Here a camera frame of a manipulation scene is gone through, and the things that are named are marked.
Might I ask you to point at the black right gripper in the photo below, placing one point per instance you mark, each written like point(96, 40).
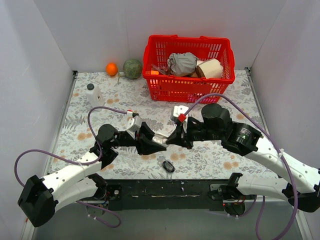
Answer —
point(185, 133)

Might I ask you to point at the red plastic shopping basket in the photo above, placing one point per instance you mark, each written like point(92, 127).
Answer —
point(189, 88)

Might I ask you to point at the black earbud charging case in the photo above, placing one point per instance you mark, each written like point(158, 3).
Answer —
point(168, 167)

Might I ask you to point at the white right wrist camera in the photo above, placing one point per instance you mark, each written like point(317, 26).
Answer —
point(178, 115)

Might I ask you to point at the crumpled grey bag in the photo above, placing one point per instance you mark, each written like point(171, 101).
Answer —
point(182, 64)

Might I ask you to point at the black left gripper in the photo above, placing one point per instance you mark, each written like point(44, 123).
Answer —
point(141, 138)

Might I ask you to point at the clear plastic snack wrapper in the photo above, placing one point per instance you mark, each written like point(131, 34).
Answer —
point(163, 70)

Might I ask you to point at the white earbud charging case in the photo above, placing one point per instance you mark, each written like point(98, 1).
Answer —
point(160, 139)

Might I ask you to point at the white bottle black cap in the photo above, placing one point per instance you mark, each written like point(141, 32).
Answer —
point(94, 95)

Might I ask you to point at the green melon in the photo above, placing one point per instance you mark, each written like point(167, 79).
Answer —
point(132, 69)

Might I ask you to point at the beige paper roll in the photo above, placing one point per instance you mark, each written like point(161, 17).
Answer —
point(208, 69)

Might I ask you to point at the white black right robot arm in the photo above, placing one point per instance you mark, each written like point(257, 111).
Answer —
point(296, 183)

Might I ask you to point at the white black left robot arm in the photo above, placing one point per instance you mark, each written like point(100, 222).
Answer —
point(41, 197)

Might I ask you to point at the orange fruit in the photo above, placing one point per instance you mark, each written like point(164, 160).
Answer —
point(111, 69)

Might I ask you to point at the floral patterned table mat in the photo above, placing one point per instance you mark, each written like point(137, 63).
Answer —
point(206, 160)

